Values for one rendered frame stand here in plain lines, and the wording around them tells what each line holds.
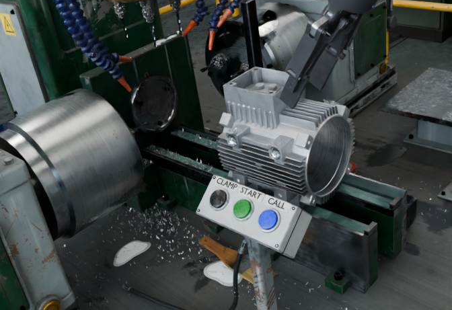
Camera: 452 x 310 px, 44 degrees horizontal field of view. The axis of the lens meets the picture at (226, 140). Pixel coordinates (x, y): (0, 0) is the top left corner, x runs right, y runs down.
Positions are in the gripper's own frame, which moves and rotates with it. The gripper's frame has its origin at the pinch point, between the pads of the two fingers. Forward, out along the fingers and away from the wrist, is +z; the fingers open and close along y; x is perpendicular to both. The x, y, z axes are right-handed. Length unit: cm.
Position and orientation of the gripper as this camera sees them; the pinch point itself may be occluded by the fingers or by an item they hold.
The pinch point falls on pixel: (307, 81)
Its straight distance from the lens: 91.8
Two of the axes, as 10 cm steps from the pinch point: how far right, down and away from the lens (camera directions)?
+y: -6.7, 4.4, -6.0
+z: -2.4, 6.3, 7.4
